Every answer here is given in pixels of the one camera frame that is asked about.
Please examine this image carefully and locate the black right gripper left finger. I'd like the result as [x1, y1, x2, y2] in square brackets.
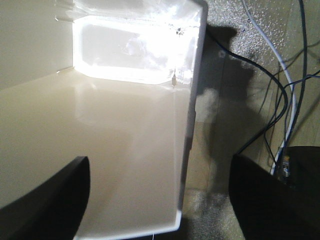
[0, 156, 90, 240]

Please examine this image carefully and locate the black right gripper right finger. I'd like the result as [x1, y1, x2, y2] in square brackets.
[228, 146, 320, 240]

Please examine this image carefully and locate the white plastic trash bin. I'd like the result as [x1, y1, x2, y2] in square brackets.
[0, 0, 208, 240]

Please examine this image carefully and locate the white network cable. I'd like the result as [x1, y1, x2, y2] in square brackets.
[240, 0, 299, 176]

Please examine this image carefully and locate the black floor cable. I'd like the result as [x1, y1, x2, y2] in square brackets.
[207, 32, 290, 153]

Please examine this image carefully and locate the thin dark blue cable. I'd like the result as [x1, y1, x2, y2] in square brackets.
[259, 0, 320, 166]

